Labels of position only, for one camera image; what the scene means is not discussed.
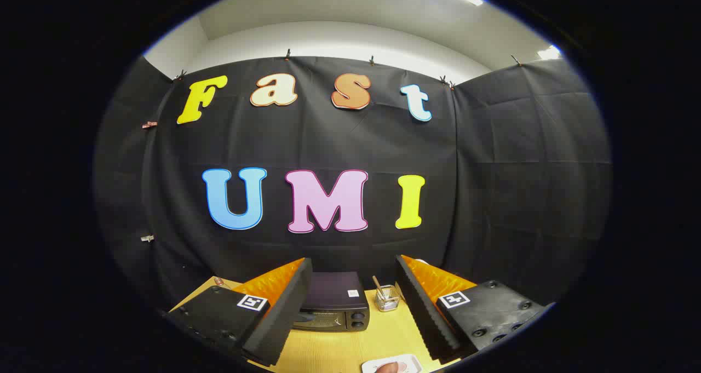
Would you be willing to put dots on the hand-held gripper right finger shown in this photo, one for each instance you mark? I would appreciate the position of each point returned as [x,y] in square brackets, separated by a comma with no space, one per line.
[419,307]

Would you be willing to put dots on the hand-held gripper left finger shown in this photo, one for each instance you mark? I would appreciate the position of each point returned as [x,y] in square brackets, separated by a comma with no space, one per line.
[290,307]

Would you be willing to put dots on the black toaster oven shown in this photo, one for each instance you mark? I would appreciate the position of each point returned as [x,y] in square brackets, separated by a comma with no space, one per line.
[334,291]

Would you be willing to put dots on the white square plate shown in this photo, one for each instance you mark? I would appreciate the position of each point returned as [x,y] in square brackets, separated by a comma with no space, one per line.
[378,364]

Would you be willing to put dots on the wooden stick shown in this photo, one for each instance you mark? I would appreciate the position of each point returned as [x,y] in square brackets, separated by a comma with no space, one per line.
[378,284]

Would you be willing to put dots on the clear plastic water bottle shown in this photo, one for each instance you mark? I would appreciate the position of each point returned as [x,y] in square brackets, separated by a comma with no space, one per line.
[218,281]

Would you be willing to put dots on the silver metal backdrop clip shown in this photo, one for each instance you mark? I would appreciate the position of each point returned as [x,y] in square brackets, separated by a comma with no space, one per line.
[147,238]

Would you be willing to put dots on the row of small dark clips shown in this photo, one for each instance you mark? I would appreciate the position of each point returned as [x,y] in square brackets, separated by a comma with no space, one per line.
[287,54]

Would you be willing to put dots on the small ceiling light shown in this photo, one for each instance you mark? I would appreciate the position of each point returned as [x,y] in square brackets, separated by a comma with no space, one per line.
[549,52]

